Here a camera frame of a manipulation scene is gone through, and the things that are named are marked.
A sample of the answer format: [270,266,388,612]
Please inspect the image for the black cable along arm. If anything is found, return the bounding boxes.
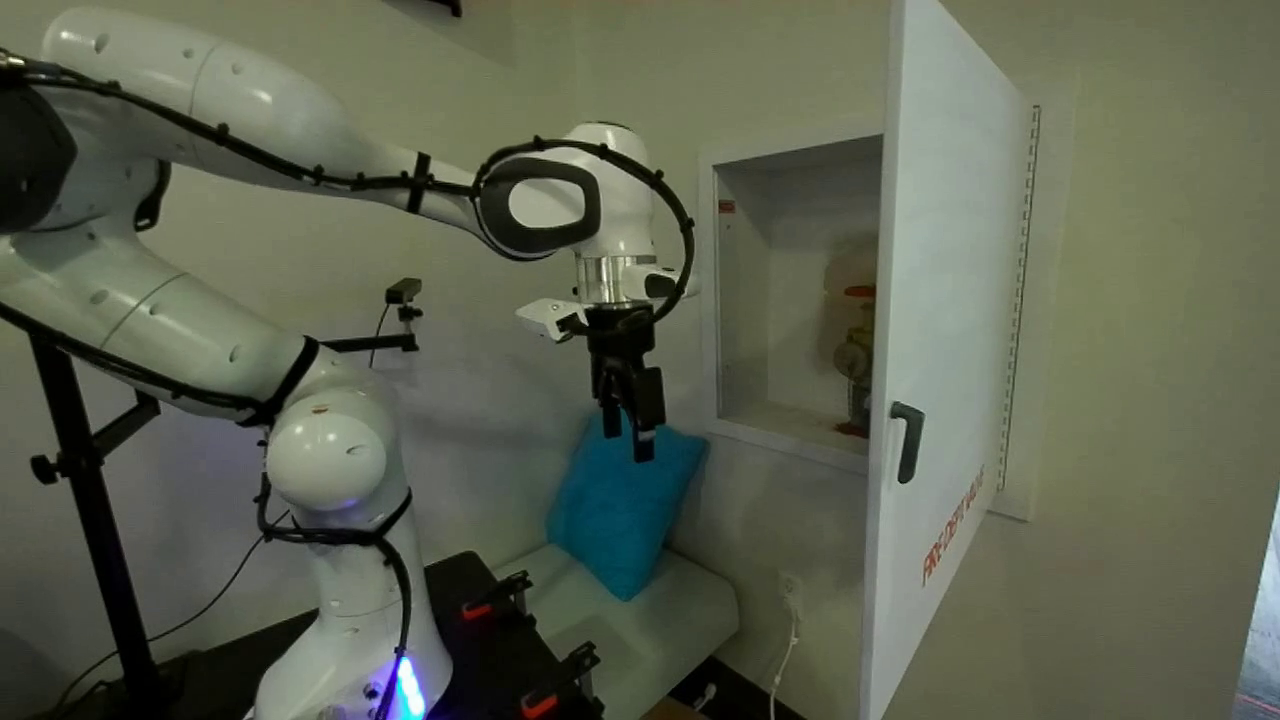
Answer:
[0,52,700,326]

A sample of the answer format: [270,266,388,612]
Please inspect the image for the white recessed wall cabinet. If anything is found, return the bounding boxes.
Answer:
[694,124,887,473]

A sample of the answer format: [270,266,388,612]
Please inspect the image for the black tripod stand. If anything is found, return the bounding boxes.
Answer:
[21,326,175,720]

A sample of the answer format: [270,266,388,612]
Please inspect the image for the nutcracker figurine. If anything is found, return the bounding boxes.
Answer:
[825,247,880,444]

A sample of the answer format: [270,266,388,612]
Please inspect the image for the teal pillow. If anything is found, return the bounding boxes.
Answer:
[542,406,716,602]

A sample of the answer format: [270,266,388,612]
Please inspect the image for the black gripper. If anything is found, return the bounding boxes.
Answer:
[578,298,668,462]

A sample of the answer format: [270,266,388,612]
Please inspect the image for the white bench cushion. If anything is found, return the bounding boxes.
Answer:
[495,536,743,720]

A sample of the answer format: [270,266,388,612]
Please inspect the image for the white charger cable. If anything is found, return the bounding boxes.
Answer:
[761,612,808,712]

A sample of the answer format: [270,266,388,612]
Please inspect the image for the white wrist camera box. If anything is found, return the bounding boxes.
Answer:
[513,290,593,349]

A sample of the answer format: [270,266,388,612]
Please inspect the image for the small black camera on boom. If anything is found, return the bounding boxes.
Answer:
[321,270,427,372]

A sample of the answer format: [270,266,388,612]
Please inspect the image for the black case orange latches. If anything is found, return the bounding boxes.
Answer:
[421,549,608,720]

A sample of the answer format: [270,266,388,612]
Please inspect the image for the white valve cabinet door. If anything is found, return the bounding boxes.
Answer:
[855,0,1046,720]

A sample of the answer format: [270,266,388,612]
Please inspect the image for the black door handle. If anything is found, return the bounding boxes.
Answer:
[887,396,927,486]

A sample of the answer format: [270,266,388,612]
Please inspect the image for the white wall outlet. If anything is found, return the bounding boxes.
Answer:
[771,569,821,622]

